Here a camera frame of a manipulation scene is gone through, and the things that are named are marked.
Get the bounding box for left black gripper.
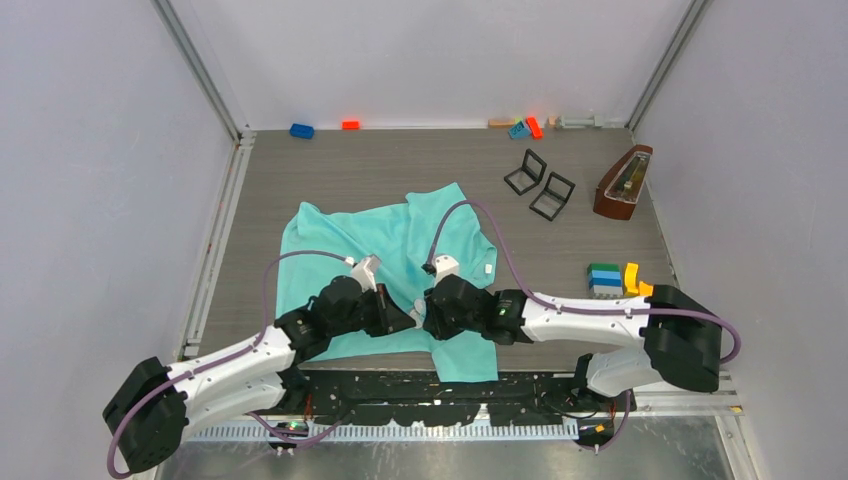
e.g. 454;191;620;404
329;283;415;338

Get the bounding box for silver round brooch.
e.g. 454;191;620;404
409;298;426;329

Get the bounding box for teal t-shirt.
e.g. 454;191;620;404
275;183;498;382

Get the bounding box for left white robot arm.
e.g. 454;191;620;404
102;276;417;479

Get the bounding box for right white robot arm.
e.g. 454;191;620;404
423;275;725;411

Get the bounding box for black brooch display case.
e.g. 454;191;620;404
529;172;575;222

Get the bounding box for black case with gold brooch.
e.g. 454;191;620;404
504;149;548;196

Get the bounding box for stacked green blue grey bricks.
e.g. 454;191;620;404
586;263;624;298

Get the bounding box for yellow arch toy block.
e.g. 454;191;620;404
624;262;640;296

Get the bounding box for wooden toy block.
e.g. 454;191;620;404
488;118;520;128

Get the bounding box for teal toy block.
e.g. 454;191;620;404
508;119;532;140

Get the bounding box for orange-red toy brick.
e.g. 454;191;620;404
525;116;544;140

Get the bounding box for colourful stacked toy blocks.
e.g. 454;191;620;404
638;281;655;297

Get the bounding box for brown wooden metronome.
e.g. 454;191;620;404
593;144;653;221

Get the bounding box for blue toy brick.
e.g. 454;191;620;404
289;123;315;140

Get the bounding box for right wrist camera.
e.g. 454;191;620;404
422;255;460;284

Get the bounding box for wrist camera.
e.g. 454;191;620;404
344;255;382;292
422;255;460;284

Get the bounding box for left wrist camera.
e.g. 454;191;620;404
344;255;382;292

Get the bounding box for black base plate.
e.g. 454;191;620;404
259;370;636;427

